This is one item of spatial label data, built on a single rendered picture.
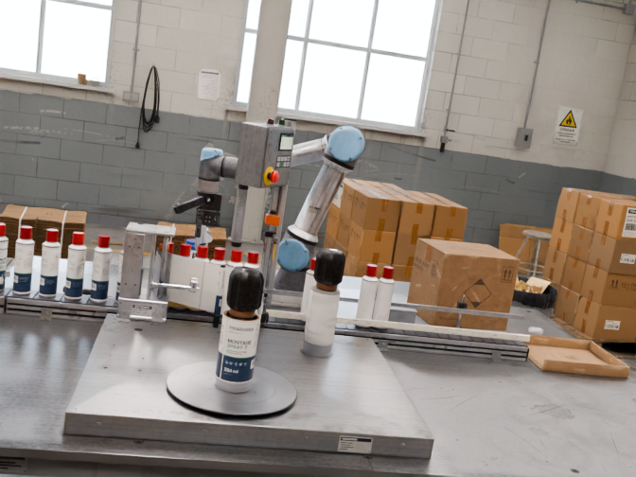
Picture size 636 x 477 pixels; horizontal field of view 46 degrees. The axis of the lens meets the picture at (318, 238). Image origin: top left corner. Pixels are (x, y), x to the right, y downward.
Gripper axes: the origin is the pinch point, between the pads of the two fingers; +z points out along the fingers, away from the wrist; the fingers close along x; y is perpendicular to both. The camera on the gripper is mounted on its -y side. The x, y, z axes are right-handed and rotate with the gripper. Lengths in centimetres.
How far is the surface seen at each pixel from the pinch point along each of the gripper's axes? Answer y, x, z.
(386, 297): 59, -43, 1
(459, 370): 80, -61, 17
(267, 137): 15, -39, -44
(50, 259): -44, -38, 0
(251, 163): 12, -37, -36
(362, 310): 52, -42, 6
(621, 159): 469, 470, -36
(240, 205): 11.1, -29.6, -21.2
